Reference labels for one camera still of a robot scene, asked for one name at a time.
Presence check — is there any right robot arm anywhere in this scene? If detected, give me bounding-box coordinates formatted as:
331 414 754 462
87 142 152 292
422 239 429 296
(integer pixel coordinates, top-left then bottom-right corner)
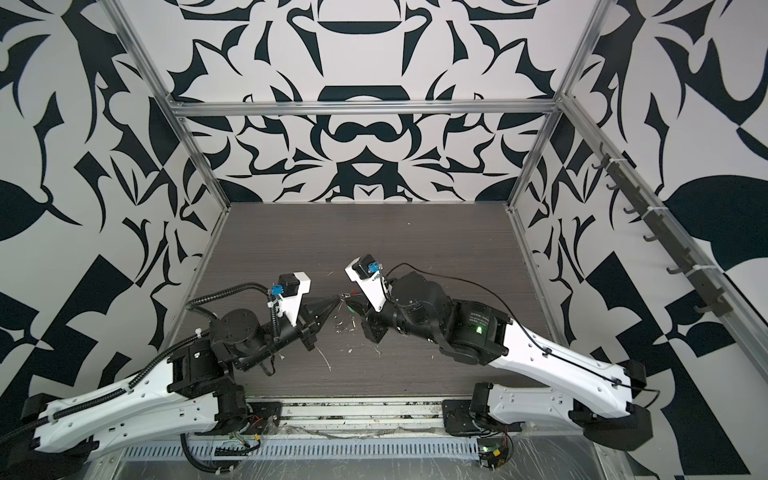
346 266 653 451

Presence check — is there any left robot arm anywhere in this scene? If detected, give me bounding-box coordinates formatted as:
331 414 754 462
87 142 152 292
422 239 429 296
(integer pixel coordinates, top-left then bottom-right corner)
1 297 340 479

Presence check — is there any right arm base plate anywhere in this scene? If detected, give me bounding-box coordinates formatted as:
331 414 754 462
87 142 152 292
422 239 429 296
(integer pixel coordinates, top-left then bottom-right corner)
441 399 493 437

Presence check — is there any white slotted cable duct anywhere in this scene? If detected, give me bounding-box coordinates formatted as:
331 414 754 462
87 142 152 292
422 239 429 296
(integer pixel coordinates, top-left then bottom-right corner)
119 437 481 462

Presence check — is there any black corrugated cable conduit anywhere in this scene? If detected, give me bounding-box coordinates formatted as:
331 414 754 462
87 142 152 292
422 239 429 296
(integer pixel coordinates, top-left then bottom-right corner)
0 283 277 475

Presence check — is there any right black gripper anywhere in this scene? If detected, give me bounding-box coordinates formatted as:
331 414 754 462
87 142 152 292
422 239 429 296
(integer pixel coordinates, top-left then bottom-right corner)
346 280 450 345

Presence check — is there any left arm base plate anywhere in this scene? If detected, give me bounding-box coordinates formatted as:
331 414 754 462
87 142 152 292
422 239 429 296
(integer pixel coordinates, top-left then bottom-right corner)
239 401 283 436

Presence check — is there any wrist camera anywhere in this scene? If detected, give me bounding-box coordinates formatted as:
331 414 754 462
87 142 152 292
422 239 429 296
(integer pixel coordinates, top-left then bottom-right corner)
345 254 387 312
267 272 311 327

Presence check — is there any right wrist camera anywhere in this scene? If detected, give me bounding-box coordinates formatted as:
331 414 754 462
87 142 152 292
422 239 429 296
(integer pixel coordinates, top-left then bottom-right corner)
345 254 387 312

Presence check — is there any aluminium front rail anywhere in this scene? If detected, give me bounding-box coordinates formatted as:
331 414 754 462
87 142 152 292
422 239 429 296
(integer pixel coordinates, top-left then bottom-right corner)
248 396 448 439

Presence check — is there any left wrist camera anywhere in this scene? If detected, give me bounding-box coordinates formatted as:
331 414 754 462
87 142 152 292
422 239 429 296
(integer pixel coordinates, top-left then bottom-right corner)
267 272 311 327

